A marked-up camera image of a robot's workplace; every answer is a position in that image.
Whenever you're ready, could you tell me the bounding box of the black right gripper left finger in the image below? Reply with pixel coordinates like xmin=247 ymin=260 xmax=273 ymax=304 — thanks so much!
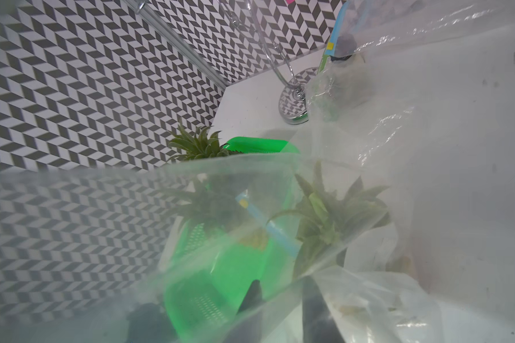
xmin=223 ymin=280 xmax=264 ymax=343

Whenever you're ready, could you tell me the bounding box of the clear zip-top bag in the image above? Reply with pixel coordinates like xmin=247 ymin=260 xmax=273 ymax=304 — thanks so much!
xmin=0 ymin=154 xmax=444 ymax=342
xmin=235 ymin=191 xmax=299 ymax=258
xmin=310 ymin=1 xmax=515 ymax=342

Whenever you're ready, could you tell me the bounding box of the green plastic basket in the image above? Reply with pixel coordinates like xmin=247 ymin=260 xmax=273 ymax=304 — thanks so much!
xmin=159 ymin=137 xmax=298 ymax=342

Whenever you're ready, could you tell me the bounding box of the aluminium corner post left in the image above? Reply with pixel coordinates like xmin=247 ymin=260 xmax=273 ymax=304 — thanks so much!
xmin=125 ymin=0 xmax=228 ymax=90

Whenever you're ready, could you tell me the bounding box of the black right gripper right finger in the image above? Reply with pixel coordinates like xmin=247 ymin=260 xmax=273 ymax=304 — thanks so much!
xmin=302 ymin=276 xmax=346 ymax=343

